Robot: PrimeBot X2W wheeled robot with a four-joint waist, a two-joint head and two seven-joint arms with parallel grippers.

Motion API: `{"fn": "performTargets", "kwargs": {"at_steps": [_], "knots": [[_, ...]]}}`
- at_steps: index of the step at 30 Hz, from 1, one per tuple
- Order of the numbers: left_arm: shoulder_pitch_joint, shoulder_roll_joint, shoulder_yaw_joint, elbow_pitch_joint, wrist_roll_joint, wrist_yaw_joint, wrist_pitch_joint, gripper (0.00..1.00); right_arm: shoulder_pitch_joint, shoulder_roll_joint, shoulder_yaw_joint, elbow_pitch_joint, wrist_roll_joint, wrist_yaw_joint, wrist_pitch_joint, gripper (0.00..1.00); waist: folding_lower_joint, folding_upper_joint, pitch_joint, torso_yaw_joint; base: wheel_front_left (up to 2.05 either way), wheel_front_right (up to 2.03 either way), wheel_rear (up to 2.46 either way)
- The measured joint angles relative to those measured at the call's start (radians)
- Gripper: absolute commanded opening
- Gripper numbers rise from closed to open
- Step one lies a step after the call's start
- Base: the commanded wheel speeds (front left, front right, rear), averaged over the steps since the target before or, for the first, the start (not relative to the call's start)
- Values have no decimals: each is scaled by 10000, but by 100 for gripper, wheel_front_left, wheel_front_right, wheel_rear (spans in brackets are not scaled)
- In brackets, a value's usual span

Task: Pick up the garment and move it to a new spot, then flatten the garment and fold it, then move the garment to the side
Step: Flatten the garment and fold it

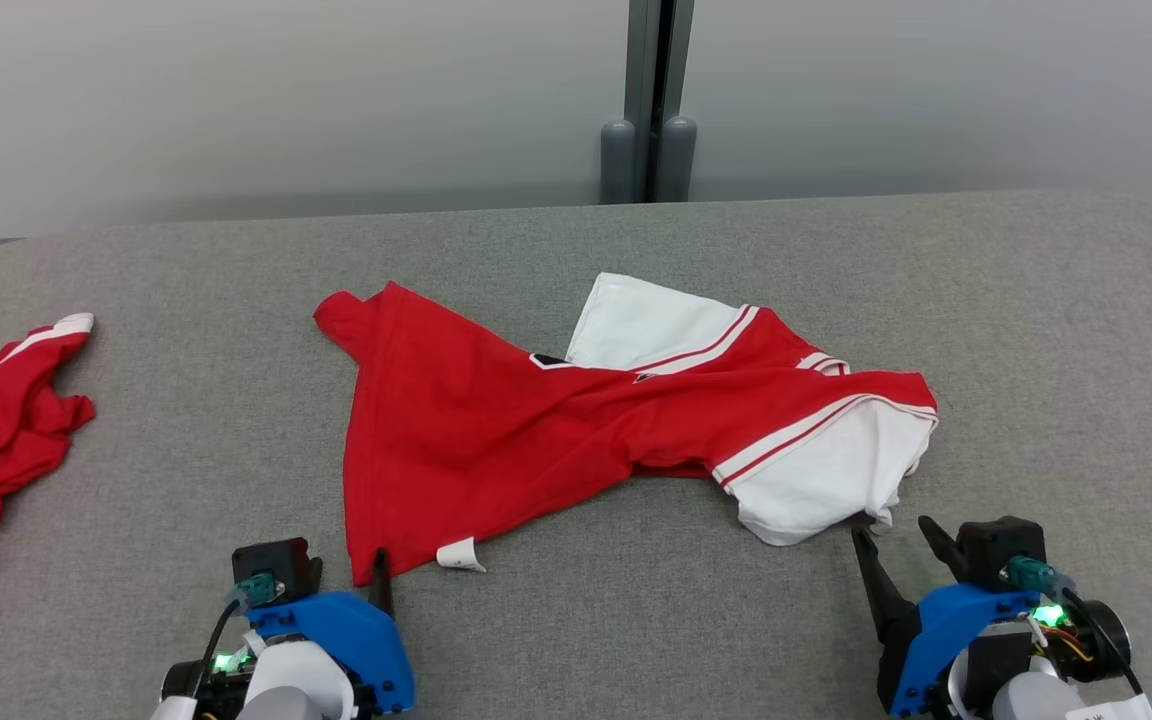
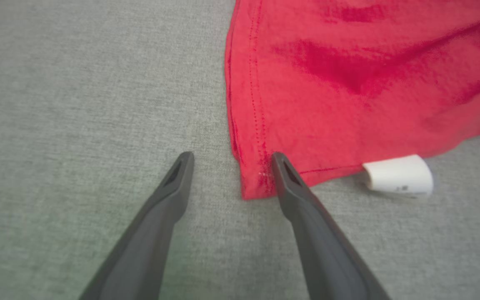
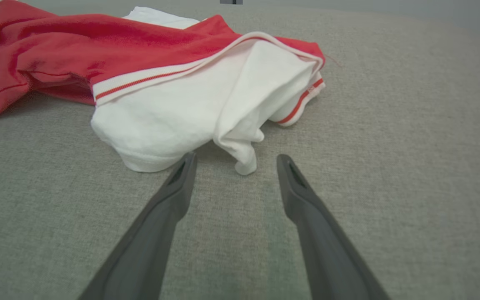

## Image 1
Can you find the teal right camera connector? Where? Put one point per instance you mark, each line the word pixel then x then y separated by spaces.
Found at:
pixel 1034 577

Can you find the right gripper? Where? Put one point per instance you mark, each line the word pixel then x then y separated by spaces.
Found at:
pixel 1101 635

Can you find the blue right camera mount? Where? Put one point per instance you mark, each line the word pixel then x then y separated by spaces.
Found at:
pixel 946 630

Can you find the teal left camera connector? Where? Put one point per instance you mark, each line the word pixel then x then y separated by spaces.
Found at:
pixel 258 588

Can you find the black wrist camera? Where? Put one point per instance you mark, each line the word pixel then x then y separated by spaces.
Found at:
pixel 271 560
pixel 1001 545

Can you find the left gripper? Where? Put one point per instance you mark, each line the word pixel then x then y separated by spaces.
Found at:
pixel 201 685

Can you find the red and white sports jersey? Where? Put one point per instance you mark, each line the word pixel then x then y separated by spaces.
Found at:
pixel 6 430
pixel 456 430

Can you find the grey double partition post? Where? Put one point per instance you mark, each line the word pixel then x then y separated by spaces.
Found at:
pixel 656 80

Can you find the teal camera connector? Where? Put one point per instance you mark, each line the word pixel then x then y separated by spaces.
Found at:
pixel 258 588
pixel 1034 577

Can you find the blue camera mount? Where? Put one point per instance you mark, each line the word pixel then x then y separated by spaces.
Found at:
pixel 356 640
pixel 946 630

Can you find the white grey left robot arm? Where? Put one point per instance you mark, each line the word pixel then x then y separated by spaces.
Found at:
pixel 296 680

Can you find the blue left camera mount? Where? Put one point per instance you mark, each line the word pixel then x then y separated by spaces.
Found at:
pixel 356 640

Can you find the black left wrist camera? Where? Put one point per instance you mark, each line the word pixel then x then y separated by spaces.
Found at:
pixel 271 560

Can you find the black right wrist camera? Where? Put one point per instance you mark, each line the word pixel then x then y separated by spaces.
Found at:
pixel 1001 545

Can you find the grey rounded post foot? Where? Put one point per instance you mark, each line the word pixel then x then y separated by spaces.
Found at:
pixel 678 160
pixel 618 165

